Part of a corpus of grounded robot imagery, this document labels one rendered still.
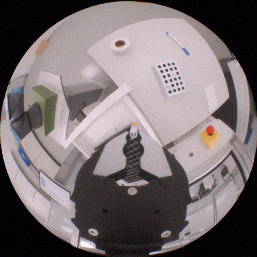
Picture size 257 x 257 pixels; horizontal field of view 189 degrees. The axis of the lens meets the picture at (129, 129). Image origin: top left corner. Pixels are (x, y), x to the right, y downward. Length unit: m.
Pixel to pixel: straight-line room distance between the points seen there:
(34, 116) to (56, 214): 1.67
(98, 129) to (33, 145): 3.18
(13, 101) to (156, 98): 0.59
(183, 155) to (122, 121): 0.29
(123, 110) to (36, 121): 0.44
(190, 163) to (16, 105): 0.73
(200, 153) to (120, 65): 0.45
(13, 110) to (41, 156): 2.90
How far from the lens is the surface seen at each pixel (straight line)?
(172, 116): 0.38
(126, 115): 0.28
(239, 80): 0.70
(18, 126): 0.47
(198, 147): 0.41
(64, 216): 1.92
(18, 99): 0.45
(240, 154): 0.42
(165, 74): 0.32
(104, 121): 0.30
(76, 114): 0.24
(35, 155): 3.27
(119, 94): 0.17
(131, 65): 0.34
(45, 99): 0.46
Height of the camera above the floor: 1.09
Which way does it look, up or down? 61 degrees down
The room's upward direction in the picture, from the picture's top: 171 degrees counter-clockwise
